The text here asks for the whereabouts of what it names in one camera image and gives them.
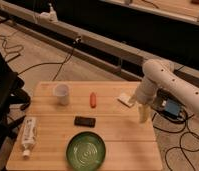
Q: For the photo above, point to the blue box on floor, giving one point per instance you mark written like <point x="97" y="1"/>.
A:
<point x="172" y="109"/>

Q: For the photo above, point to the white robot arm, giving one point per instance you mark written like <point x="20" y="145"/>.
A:
<point x="159" y="74"/>

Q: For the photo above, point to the orange carrot toy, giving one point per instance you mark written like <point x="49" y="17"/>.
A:
<point x="93" y="100"/>

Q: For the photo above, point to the white toothpaste tube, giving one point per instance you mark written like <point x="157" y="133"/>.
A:
<point x="28" y="136"/>

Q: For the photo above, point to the white sponge block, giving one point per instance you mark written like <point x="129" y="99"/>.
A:
<point x="125" y="99"/>

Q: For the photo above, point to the black chair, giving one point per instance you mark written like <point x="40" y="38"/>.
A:
<point x="11" y="92"/>

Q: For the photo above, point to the white plastic cup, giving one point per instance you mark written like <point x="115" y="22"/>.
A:
<point x="61" y="92"/>

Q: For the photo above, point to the green glass plate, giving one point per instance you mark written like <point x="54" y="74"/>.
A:
<point x="86" y="151"/>

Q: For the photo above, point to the black eraser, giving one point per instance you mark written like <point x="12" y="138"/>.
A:
<point x="84" y="121"/>

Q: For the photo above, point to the cream pointed end effector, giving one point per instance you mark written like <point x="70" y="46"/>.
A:
<point x="144" y="111"/>

